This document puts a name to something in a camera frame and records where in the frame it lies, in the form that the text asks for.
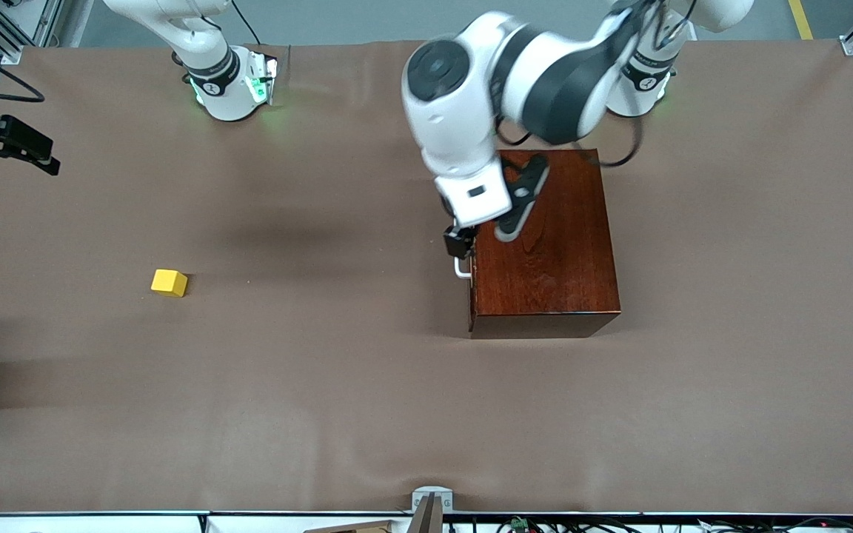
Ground wooden drawer with white handle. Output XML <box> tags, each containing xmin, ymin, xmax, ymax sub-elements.
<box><xmin>453</xmin><ymin>255</ymin><xmax>478</xmax><ymax>332</ymax></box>

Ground light wooden board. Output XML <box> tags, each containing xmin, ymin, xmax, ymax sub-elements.
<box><xmin>301</xmin><ymin>520</ymin><xmax>398</xmax><ymax>533</ymax></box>

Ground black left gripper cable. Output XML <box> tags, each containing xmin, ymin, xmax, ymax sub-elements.
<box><xmin>497</xmin><ymin>0</ymin><xmax>698</xmax><ymax>169</ymax></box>

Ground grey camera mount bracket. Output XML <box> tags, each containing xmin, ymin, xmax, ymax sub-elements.
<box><xmin>412</xmin><ymin>486</ymin><xmax>453</xmax><ymax>533</ymax></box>

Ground yellow cube block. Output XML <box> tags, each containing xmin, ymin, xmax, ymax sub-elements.
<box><xmin>150</xmin><ymin>269</ymin><xmax>189</xmax><ymax>298</ymax></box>

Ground black arm base cable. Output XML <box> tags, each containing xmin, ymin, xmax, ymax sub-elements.
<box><xmin>229</xmin><ymin>0</ymin><xmax>262</xmax><ymax>45</ymax></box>

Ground dark brown wooden cabinet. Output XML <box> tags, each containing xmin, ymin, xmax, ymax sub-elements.
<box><xmin>469</xmin><ymin>149</ymin><xmax>622</xmax><ymax>340</ymax></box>

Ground brown table cloth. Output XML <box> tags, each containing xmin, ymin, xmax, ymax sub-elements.
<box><xmin>0</xmin><ymin>38</ymin><xmax>853</xmax><ymax>515</ymax></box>

